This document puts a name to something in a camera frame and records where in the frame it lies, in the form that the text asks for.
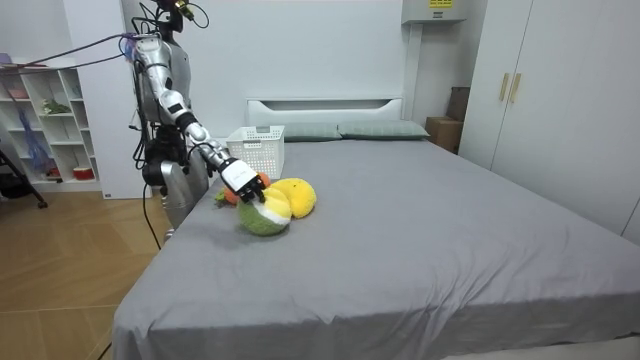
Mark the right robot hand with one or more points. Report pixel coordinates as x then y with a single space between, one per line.
239 175

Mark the green and yellow soft toy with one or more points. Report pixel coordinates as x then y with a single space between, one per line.
262 220

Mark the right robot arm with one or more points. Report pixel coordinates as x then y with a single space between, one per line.
167 97

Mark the orange soft toy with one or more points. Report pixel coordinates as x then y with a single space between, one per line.
231 196

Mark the white plastic basket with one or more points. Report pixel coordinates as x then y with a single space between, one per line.
257 147

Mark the robot legs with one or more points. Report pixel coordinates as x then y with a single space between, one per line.
175 190

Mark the green pillow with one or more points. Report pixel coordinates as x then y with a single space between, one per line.
382 129
310 132

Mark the robot body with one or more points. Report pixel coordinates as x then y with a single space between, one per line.
177 70

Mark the tall white cabinet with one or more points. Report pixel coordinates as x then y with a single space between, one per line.
107 125

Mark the red bowl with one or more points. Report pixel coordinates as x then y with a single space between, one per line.
83 173

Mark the grey bed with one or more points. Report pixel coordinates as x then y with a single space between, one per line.
400 240

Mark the white open shelf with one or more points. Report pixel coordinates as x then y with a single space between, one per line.
60 130

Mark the green plant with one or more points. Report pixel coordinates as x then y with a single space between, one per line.
54 107

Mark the blue net bag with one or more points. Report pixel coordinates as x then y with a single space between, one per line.
34 145

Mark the cardboard box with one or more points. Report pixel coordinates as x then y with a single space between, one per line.
444 133

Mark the black tripod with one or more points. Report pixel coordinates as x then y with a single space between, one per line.
22 179

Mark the dark brown box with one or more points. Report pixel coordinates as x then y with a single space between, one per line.
458 104

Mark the pink bowl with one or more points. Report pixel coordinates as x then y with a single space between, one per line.
19 93

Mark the white wardrobe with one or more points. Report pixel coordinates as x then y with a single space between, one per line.
565 110

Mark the white wall conduit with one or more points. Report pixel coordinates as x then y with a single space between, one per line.
413 70

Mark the grey wall box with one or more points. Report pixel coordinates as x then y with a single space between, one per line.
432 11

